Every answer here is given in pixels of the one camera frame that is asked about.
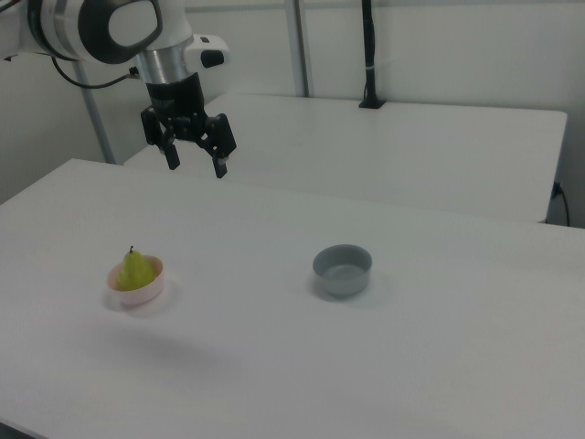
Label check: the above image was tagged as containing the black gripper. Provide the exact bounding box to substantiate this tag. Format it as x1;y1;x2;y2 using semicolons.
140;72;238;178

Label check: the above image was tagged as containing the green pear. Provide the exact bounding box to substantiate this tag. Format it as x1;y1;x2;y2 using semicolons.
117;245;155;293

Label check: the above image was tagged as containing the pink bowl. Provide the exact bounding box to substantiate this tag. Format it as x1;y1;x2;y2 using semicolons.
106;255;165;306

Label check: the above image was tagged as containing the grey bowl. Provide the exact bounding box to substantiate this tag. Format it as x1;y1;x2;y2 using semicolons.
312;244;374;297

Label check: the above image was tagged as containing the grey metal frame post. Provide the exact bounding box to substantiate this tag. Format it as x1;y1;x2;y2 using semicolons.
80;61;116;165
285;0;313;98

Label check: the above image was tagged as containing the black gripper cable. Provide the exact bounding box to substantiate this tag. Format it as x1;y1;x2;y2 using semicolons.
49;54;141;91

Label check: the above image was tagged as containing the black mount pole with base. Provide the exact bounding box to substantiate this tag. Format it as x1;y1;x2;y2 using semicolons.
358;0;388;110

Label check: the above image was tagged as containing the black cable with blue plug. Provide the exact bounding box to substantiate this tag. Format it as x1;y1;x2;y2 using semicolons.
551;181;572;226

